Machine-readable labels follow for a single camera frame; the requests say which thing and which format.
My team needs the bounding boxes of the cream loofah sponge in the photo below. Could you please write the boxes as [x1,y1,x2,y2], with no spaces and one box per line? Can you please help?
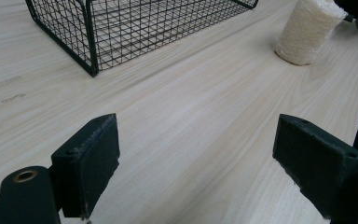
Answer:
[273,0,350,66]

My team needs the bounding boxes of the black wire mesh basket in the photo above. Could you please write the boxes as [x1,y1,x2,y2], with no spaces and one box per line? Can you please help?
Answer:
[24,0,260,77]

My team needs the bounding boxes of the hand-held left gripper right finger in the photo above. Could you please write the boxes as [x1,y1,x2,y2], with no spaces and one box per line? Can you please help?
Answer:
[272,113,358,220]

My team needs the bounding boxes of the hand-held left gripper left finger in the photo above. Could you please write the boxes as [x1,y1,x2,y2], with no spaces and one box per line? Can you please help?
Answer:
[50,113,121,219]

